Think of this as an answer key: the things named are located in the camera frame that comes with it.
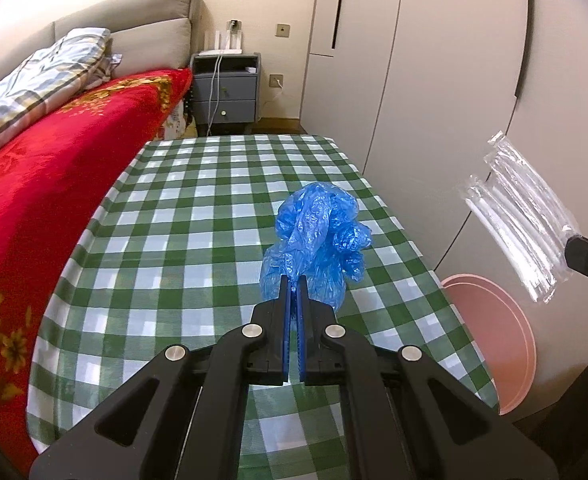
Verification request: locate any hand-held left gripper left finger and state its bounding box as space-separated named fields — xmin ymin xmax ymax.
xmin=29 ymin=274 xmax=292 ymax=480

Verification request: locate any grey nightstand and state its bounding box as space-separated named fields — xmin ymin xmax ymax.
xmin=190 ymin=52 xmax=262 ymax=136

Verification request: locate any beige upholstered headboard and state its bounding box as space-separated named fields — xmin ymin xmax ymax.
xmin=0 ymin=0 xmax=205 ymax=96

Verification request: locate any beige cushion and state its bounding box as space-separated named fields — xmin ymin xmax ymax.
xmin=109 ymin=17 xmax=193 ymax=73

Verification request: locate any floral bed sheet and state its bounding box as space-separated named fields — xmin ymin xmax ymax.
xmin=154 ymin=100 xmax=200 ymax=142

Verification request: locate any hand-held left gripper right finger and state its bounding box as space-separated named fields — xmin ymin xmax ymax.
xmin=296 ymin=276 xmax=560 ymax=480

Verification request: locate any clear plastic wrapper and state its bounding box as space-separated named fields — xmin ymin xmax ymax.
xmin=456 ymin=131 xmax=582 ymax=305

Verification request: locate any red floral blanket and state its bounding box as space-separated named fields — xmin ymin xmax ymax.
xmin=0 ymin=67 xmax=195 ymax=466

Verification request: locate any green checkered tablecloth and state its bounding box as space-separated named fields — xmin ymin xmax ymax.
xmin=26 ymin=135 xmax=500 ymax=480

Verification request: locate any white wardrobe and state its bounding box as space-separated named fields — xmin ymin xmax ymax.
xmin=299 ymin=0 xmax=588 ymax=411

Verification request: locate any white cable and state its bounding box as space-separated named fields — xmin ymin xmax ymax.
xmin=209 ymin=55 xmax=223 ymax=136

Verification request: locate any pink bucket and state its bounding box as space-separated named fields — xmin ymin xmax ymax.
xmin=441 ymin=273 xmax=537 ymax=416

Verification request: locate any white router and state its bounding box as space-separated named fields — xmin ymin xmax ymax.
xmin=197 ymin=30 xmax=245 ymax=57

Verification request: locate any blue plastic bag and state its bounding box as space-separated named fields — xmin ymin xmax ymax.
xmin=259 ymin=181 xmax=375 ymax=311

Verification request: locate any plaid quilt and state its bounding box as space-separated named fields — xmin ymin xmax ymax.
xmin=0 ymin=27 xmax=122 ymax=168

